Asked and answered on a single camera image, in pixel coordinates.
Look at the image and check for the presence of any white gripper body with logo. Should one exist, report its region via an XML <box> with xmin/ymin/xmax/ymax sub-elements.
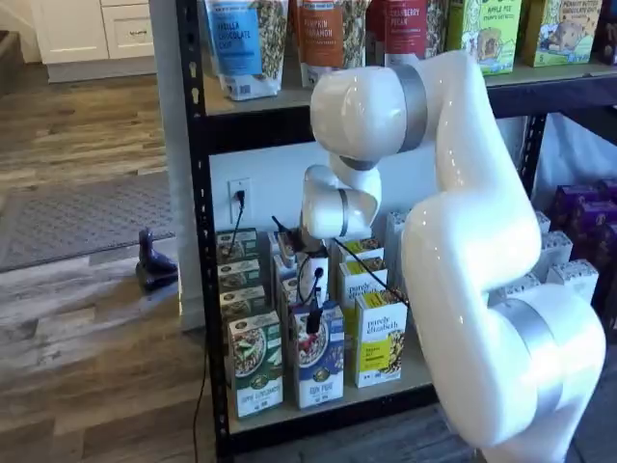
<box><xmin>298</xmin><ymin>254</ymin><xmax>334</xmax><ymax>307</ymax></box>

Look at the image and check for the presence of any blue white flax oatmeal box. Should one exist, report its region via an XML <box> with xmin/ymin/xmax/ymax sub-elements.
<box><xmin>272</xmin><ymin>254</ymin><xmax>301</xmax><ymax>286</ymax></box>
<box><xmin>287</xmin><ymin>299</ymin><xmax>346</xmax><ymax>411</ymax></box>
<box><xmin>266</xmin><ymin>231</ymin><xmax>296</xmax><ymax>261</ymax></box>
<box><xmin>276</xmin><ymin>277</ymin><xmax>309</xmax><ymax>322</ymax></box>

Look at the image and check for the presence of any white yellow purely elizabeth box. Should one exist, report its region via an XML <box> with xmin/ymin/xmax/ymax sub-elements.
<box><xmin>332</xmin><ymin>238</ymin><xmax>386</xmax><ymax>266</ymax></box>
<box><xmin>336</xmin><ymin>259</ymin><xmax>389</xmax><ymax>329</ymax></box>
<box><xmin>353</xmin><ymin>287</ymin><xmax>409</xmax><ymax>390</ymax></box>

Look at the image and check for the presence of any green apple cinnamon oatmeal box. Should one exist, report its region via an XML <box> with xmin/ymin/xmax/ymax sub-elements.
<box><xmin>227</xmin><ymin>310</ymin><xmax>285</xmax><ymax>422</ymax></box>
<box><xmin>217</xmin><ymin>259</ymin><xmax>262</xmax><ymax>293</ymax></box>
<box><xmin>215</xmin><ymin>228</ymin><xmax>259</xmax><ymax>266</ymax></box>
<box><xmin>219</xmin><ymin>285</ymin><xmax>268</xmax><ymax>322</ymax></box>

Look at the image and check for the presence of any black metal shelf rack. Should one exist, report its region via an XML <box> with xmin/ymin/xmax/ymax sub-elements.
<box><xmin>174</xmin><ymin>0</ymin><xmax>617</xmax><ymax>457</ymax></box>

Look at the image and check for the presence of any green Bobo's apple pie box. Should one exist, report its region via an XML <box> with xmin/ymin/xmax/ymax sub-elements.
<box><xmin>445</xmin><ymin>0</ymin><xmax>525</xmax><ymax>77</ymax></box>

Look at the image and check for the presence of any Bobo's peanut butter box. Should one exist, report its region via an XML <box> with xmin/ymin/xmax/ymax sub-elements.
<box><xmin>522</xmin><ymin>0</ymin><xmax>604</xmax><ymax>68</ymax></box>

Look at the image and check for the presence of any dark purple floor figurine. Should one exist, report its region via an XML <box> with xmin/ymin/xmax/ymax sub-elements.
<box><xmin>135</xmin><ymin>228</ymin><xmax>178</xmax><ymax>292</ymax></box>

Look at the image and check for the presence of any orange pumpkin cinnamon granola bag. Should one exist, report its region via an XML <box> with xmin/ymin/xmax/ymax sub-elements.
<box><xmin>293</xmin><ymin>0</ymin><xmax>368</xmax><ymax>89</ymax></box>

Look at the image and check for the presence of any blue vanilla chocolate granola bag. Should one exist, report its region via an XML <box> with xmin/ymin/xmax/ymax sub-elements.
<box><xmin>202</xmin><ymin>0</ymin><xmax>290</xmax><ymax>102</ymax></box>

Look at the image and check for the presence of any grey floor rug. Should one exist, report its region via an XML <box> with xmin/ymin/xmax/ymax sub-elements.
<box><xmin>0</xmin><ymin>171</ymin><xmax>178</xmax><ymax>274</ymax></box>

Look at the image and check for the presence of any red cranberry pecan granola bag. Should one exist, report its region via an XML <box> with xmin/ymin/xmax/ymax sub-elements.
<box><xmin>365</xmin><ymin>0</ymin><xmax>450</xmax><ymax>67</ymax></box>

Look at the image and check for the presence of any white kitchen cabinet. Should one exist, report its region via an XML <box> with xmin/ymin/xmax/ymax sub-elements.
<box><xmin>29</xmin><ymin>0</ymin><xmax>156</xmax><ymax>67</ymax></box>

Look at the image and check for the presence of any dark snack package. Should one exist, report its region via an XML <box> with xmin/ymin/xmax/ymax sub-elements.
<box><xmin>597</xmin><ymin>0</ymin><xmax>617</xmax><ymax>65</ymax></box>

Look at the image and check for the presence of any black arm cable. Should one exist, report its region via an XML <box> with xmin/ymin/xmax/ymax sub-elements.
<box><xmin>294</xmin><ymin>237</ymin><xmax>412</xmax><ymax>310</ymax></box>

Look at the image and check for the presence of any white wall outlet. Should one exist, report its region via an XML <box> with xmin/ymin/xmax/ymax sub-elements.
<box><xmin>227</xmin><ymin>177</ymin><xmax>253</xmax><ymax>214</ymax></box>

